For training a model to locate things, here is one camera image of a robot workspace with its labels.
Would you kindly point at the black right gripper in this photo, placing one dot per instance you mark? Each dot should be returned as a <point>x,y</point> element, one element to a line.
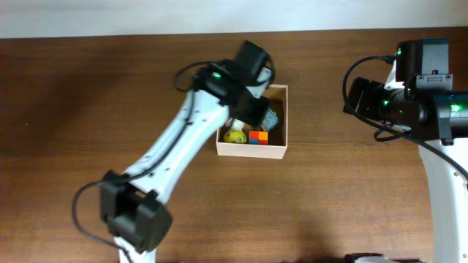
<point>366,102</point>

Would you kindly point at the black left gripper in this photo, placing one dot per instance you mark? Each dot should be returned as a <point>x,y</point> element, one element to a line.
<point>257,117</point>

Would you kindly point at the yellow ball with blue letters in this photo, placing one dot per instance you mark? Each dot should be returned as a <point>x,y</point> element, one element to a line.
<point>236,136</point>

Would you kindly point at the multicolour puzzle cube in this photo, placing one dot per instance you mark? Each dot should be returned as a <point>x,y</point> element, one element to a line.
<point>258,137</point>

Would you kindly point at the white duck toy pink hat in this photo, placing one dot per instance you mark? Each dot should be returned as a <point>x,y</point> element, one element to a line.
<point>235,124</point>

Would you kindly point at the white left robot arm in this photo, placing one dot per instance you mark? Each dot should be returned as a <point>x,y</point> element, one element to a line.
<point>132,204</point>

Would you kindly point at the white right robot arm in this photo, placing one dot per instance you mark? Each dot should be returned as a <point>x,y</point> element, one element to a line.
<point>426,111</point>

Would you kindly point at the yellow grey toy truck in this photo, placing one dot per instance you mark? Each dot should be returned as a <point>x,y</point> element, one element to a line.
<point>270,121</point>

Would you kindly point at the pale pink open box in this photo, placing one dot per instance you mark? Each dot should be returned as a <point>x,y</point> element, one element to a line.
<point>277,138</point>

